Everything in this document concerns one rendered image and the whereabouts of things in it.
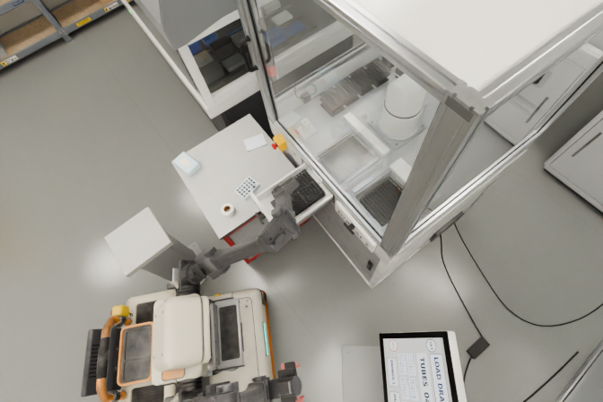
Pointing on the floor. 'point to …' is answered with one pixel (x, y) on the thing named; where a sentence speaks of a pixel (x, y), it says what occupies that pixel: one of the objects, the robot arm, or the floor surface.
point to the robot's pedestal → (148, 247)
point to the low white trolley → (211, 182)
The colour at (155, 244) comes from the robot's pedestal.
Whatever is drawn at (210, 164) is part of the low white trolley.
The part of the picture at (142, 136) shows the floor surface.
